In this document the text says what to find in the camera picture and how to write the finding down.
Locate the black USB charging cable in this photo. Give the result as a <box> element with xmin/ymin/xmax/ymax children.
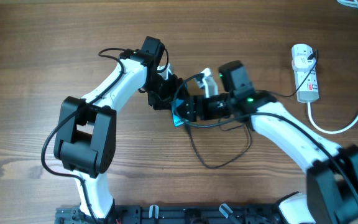
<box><xmin>185</xmin><ymin>49</ymin><xmax>319</xmax><ymax>170</ymax></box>

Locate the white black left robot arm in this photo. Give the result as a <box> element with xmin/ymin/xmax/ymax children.
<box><xmin>53</xmin><ymin>36</ymin><xmax>181</xmax><ymax>223</ymax></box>

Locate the white power strip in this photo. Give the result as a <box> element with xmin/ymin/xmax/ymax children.
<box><xmin>291</xmin><ymin>44</ymin><xmax>319</xmax><ymax>103</ymax></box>

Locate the Galaxy smartphone with cyan screen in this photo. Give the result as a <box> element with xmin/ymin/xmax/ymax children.
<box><xmin>172</xmin><ymin>99</ymin><xmax>184</xmax><ymax>127</ymax></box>

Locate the white USB charger plug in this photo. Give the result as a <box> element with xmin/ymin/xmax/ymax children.
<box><xmin>291</xmin><ymin>55</ymin><xmax>314</xmax><ymax>72</ymax></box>

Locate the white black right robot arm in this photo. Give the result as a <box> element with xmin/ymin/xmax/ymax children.
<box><xmin>172</xmin><ymin>61</ymin><xmax>358</xmax><ymax>223</ymax></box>

